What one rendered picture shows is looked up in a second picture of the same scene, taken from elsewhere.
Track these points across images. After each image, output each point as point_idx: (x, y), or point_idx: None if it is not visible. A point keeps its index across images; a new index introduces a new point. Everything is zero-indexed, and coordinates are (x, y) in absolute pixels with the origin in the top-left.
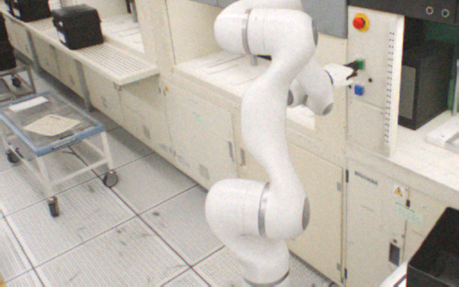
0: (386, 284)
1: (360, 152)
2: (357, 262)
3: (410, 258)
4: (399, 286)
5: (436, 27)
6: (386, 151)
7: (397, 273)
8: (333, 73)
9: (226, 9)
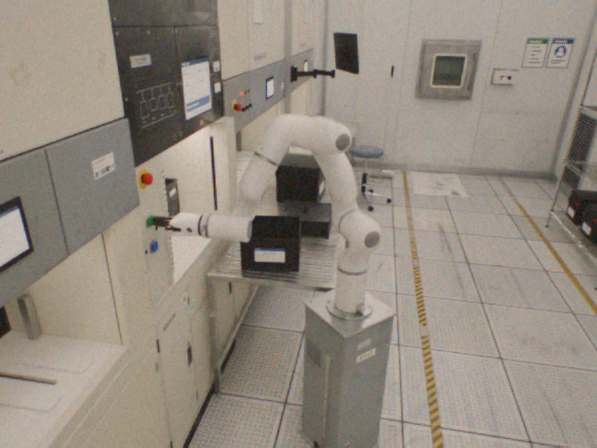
0: (284, 280)
1: (163, 304)
2: (176, 413)
3: (294, 239)
4: (281, 277)
5: None
6: (172, 278)
7: (271, 279)
8: (198, 215)
9: (340, 125)
